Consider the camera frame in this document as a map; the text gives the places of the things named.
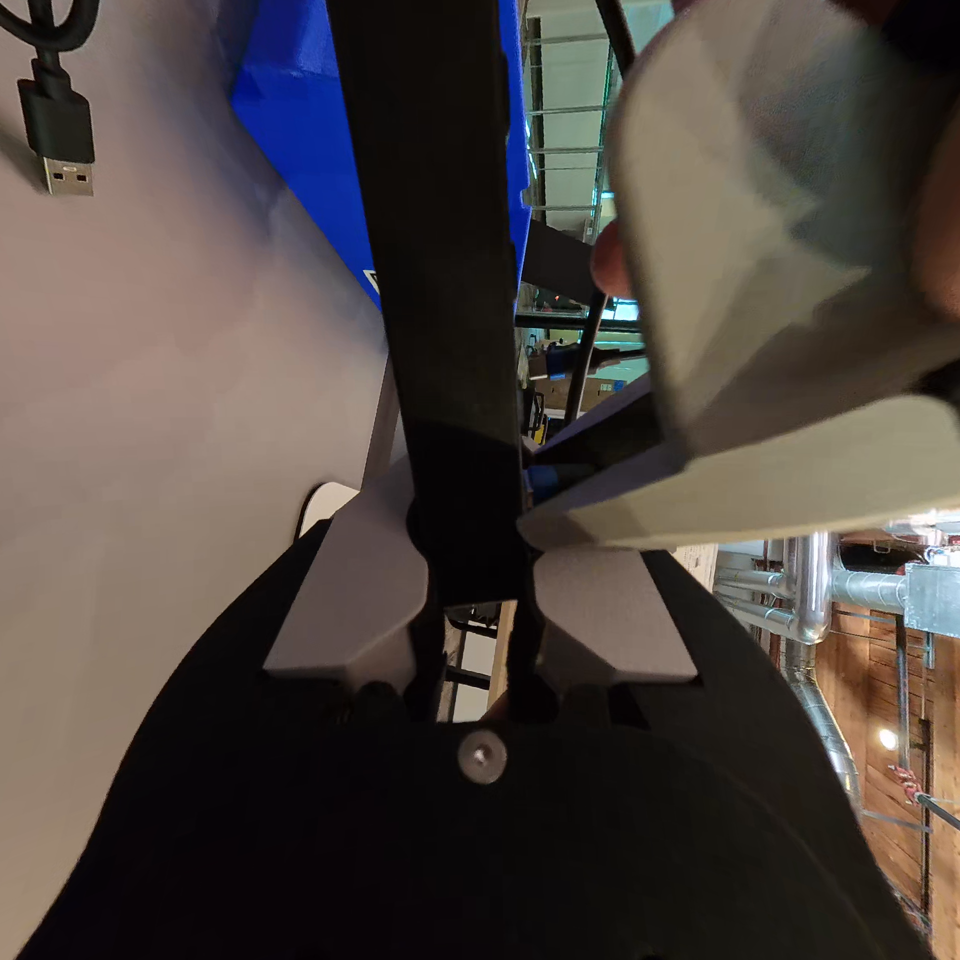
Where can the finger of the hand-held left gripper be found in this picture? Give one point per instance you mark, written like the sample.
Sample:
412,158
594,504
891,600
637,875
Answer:
780,488

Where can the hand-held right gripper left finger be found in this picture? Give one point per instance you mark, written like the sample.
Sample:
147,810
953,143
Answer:
338,600

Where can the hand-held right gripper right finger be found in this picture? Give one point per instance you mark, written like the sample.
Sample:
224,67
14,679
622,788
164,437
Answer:
623,615

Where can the black usb hub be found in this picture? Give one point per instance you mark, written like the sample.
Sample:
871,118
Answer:
435,225

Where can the blue plastic bin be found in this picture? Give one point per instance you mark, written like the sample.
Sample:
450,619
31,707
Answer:
300,90

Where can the person's left hand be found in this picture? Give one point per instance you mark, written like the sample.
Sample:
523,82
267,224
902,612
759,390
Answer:
609,263

